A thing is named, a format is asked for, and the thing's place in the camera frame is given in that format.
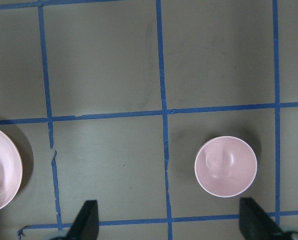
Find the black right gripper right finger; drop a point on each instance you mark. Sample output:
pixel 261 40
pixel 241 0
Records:
pixel 254 222

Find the pink bowl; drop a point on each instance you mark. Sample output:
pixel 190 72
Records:
pixel 225 166

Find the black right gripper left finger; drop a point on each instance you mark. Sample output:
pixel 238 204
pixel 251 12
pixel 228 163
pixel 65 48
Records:
pixel 86 224

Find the pink plate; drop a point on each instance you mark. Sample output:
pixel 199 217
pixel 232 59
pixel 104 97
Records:
pixel 11 170

